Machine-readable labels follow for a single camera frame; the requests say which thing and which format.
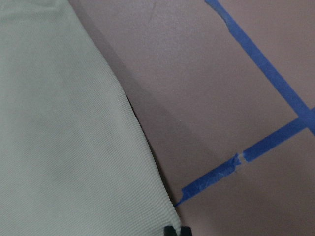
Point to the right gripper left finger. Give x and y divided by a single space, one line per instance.
169 231

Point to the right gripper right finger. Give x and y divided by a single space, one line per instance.
185 231

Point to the green long sleeve shirt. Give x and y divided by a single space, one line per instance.
74 160

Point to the brown paper table cover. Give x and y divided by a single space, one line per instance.
200 100

